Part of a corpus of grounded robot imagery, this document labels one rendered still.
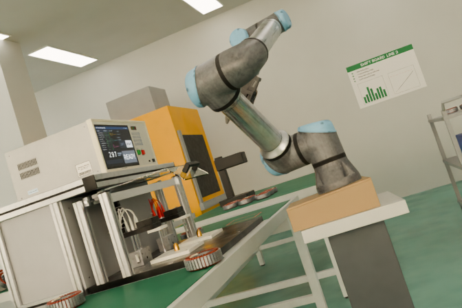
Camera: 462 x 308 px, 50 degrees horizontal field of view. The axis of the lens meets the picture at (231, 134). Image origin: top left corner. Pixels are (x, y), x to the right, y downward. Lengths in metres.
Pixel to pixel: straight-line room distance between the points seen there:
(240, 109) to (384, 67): 5.58
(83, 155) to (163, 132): 3.76
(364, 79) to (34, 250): 5.73
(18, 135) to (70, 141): 4.07
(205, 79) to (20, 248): 0.89
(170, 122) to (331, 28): 2.80
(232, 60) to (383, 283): 0.82
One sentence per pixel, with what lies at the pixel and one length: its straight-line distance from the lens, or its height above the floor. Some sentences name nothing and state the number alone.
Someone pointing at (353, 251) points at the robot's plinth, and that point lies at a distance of 1.61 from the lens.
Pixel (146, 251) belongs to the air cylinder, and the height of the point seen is 0.81.
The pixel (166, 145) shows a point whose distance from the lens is 5.54.
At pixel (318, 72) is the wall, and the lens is 7.03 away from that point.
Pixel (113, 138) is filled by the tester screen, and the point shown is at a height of 1.24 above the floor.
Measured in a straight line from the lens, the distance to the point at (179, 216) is 2.00.
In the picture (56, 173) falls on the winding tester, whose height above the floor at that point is 1.18.
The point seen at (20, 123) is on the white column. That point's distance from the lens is 5.95.
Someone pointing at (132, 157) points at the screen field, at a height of 1.16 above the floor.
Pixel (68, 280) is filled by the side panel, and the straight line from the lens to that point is 1.78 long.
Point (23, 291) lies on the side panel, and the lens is 1.89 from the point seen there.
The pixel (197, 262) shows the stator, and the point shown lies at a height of 0.77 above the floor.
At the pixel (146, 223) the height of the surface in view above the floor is 0.91.
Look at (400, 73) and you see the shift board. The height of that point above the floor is 1.58.
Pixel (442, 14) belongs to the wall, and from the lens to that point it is 7.17.
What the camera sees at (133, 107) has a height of 2.12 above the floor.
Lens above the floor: 0.97
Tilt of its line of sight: 5 degrees up
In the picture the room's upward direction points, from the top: 18 degrees counter-clockwise
